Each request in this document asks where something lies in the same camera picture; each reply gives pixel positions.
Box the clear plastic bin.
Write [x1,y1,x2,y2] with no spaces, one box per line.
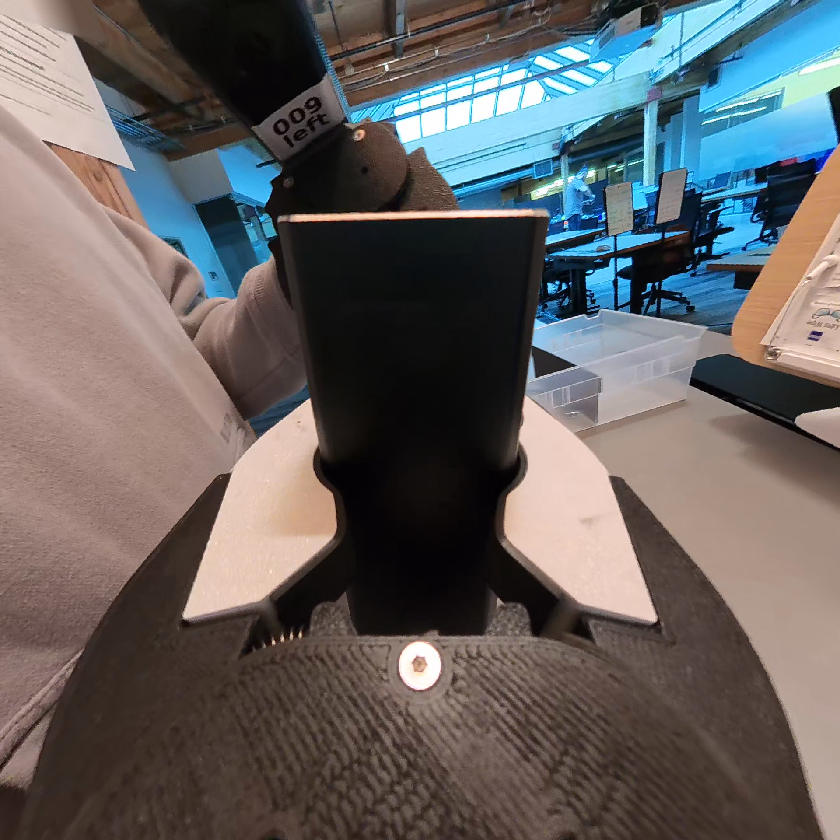
[527,308,708,434]

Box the standing whiteboard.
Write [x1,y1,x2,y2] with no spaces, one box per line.
[604,182,635,236]
[656,168,689,224]

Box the person's grey sweatshirt torso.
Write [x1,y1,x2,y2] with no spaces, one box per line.
[0,105,258,772]

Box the cardboard box with paper label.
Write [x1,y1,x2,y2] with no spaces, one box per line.
[731,144,840,389]

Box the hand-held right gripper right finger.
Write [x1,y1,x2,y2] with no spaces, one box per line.
[497,395,658,625]

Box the long office desk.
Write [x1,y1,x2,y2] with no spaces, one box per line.
[543,230,690,317]

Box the black office chair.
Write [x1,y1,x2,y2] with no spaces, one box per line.
[617,226,698,317]
[747,157,819,249]

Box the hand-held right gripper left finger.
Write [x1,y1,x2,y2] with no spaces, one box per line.
[182,399,342,623]

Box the person's left forearm grey sleeve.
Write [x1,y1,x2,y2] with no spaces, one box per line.
[193,256,309,421]

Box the white paper sheet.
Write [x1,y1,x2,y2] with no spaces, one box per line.
[0,13,136,172]

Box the black mat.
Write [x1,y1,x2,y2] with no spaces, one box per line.
[690,354,840,450]

